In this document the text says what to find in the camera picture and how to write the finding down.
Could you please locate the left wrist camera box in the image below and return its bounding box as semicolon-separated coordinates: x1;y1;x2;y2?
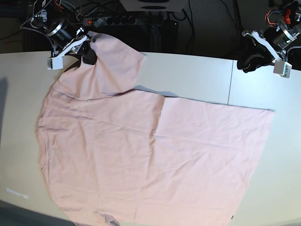
273;60;292;78

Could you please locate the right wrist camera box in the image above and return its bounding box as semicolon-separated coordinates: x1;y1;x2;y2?
47;57;63;70

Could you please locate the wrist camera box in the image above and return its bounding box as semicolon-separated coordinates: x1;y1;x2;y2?
273;60;292;78
47;57;63;70

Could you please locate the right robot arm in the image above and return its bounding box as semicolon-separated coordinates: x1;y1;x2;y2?
28;0;97;70

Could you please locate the black power adapter box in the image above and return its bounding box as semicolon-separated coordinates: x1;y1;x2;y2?
161;20;178;36

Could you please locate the pink T-shirt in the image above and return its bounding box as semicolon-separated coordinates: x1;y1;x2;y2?
36;34;274;226

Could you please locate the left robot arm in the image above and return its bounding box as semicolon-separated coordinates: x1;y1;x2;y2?
237;0;301;78

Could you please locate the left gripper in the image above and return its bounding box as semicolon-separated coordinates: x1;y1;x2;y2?
236;7;301;73

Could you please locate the aluminium table leg post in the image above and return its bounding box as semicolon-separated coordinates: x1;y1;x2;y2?
150;25;161;52

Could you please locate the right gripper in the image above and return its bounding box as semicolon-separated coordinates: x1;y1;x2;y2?
30;9;97;65

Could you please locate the black power strip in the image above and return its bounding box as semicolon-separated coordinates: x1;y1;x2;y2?
82;16;138;27

